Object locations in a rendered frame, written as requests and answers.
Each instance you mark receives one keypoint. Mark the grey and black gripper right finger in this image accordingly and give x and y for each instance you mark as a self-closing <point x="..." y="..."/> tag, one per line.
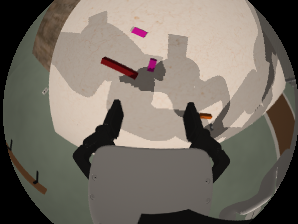
<point x="195" y="131"/>

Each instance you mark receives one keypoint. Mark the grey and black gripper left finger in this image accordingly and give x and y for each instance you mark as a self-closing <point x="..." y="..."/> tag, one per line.
<point x="101" y="137"/>

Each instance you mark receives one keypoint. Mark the red rod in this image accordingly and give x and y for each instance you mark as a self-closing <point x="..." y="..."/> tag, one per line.
<point x="119" y="67"/>

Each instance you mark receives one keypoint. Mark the magenta rod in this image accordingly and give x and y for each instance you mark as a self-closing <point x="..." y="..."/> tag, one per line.
<point x="152" y="64"/>
<point x="139" y="32"/>

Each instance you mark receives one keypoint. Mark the orange rod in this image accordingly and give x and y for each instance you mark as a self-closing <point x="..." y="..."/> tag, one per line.
<point x="205" y="116"/>

